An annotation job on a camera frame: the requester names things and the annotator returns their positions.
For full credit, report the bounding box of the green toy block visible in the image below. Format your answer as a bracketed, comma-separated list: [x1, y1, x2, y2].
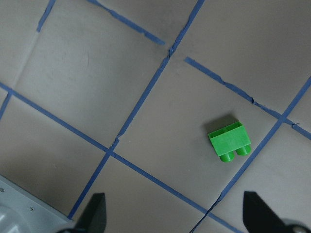
[208, 121, 252, 163]

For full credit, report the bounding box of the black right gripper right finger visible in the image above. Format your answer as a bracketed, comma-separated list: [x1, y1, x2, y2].
[242, 191, 287, 233]

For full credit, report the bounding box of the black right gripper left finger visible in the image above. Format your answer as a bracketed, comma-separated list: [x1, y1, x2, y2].
[72, 193, 107, 233]

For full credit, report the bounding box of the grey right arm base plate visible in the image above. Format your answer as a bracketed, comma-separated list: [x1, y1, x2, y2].
[0, 176, 74, 233]

